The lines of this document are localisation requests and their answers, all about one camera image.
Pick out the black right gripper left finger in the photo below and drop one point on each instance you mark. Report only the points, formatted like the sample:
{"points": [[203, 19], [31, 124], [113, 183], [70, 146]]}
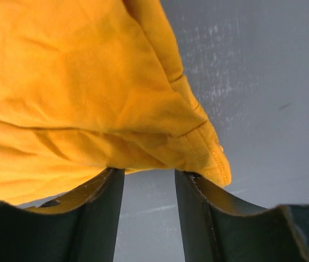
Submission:
{"points": [[80, 225]]}

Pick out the orange t shirt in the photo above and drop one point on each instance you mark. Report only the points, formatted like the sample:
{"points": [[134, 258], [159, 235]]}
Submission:
{"points": [[90, 85]]}

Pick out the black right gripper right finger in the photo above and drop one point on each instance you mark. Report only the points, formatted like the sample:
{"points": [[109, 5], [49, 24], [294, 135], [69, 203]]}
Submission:
{"points": [[218, 226]]}

